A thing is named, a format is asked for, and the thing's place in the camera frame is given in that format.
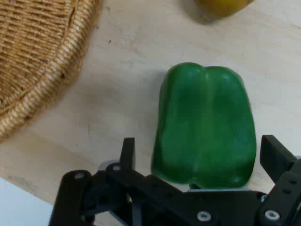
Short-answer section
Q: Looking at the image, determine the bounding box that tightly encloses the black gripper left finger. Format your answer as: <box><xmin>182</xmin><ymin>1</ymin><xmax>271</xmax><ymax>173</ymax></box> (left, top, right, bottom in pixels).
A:
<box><xmin>50</xmin><ymin>137</ymin><xmax>196</xmax><ymax>226</ymax></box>

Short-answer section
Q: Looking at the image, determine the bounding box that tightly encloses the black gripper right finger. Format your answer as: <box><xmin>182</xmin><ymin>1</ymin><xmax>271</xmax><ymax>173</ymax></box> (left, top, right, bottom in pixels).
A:
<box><xmin>256</xmin><ymin>134</ymin><xmax>301</xmax><ymax>226</ymax></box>

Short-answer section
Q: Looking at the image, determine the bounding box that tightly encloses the green bell pepper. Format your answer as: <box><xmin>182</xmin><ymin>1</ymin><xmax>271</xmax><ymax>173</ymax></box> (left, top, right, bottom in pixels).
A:
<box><xmin>151</xmin><ymin>62</ymin><xmax>257</xmax><ymax>190</ymax></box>

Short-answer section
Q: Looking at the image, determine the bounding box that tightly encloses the wooden cutting board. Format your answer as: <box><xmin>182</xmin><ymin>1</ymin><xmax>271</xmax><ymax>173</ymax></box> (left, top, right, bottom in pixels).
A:
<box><xmin>0</xmin><ymin>0</ymin><xmax>301</xmax><ymax>226</ymax></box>

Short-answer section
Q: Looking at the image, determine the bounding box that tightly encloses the woven wicker basket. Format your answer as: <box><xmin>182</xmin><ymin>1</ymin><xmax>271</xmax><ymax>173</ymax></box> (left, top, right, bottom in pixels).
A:
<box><xmin>0</xmin><ymin>0</ymin><xmax>104</xmax><ymax>143</ymax></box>

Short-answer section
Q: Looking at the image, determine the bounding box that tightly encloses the yellow-brown potato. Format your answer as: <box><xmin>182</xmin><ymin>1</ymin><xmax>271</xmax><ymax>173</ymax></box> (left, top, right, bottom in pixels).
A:
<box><xmin>194</xmin><ymin>0</ymin><xmax>256</xmax><ymax>18</ymax></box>

